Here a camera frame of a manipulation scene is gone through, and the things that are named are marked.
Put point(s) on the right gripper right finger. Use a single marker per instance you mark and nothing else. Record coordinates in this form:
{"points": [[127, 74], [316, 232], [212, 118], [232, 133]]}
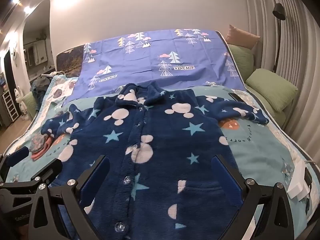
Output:
{"points": [[275, 221]]}

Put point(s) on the dark shelf unit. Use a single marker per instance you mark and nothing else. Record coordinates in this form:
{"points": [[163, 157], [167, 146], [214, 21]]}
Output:
{"points": [[9, 113]]}

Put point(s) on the pile of dark clothes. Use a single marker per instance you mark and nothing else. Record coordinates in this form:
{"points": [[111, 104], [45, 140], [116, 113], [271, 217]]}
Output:
{"points": [[38, 88]]}

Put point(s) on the teal cartoon blanket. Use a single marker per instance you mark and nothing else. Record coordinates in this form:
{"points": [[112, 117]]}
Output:
{"points": [[261, 152]]}

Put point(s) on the dark patterned headboard cushion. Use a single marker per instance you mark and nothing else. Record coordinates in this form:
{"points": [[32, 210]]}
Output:
{"points": [[70, 61]]}

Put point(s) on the purple tree print sheet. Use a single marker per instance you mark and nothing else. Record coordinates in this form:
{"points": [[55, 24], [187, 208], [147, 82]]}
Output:
{"points": [[173, 58]]}

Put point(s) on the green pillow near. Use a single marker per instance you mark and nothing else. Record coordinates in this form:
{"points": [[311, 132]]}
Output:
{"points": [[276, 90]]}

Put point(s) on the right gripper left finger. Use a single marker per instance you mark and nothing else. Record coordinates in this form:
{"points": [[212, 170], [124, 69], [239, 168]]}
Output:
{"points": [[45, 220]]}

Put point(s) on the white rabbit figurine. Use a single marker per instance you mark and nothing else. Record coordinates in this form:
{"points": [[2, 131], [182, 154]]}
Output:
{"points": [[19, 100]]}

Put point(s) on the green pillow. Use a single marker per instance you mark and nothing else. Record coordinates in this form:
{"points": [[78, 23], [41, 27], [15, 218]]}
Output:
{"points": [[276, 90], [244, 59]]}

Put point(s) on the white patterned baby cloth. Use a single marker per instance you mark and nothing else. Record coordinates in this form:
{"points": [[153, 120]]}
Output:
{"points": [[59, 89]]}

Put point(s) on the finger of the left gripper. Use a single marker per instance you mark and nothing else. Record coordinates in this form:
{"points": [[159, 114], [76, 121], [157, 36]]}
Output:
{"points": [[47, 174], [9, 161]]}

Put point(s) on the white power adapter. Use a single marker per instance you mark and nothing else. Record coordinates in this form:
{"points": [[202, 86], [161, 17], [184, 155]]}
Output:
{"points": [[301, 181]]}

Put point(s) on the black floor lamp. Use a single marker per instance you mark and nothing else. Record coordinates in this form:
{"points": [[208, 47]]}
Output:
{"points": [[279, 14]]}

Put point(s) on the peach pink pillow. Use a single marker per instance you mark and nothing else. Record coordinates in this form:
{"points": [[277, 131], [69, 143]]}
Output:
{"points": [[239, 37]]}

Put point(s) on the folded floral pink cloth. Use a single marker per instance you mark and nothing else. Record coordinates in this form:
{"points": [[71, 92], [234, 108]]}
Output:
{"points": [[40, 144]]}

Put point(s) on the green pillow far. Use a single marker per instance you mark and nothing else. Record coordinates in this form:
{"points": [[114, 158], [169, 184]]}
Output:
{"points": [[244, 59]]}

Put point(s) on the navy fleece mickey pajama top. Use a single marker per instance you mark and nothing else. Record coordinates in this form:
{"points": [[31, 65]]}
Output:
{"points": [[160, 146]]}

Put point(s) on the black phone on bed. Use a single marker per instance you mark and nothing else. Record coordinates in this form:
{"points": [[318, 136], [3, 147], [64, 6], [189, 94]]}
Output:
{"points": [[236, 97]]}

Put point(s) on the beige curtain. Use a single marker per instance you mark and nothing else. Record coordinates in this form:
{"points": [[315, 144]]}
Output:
{"points": [[298, 62]]}

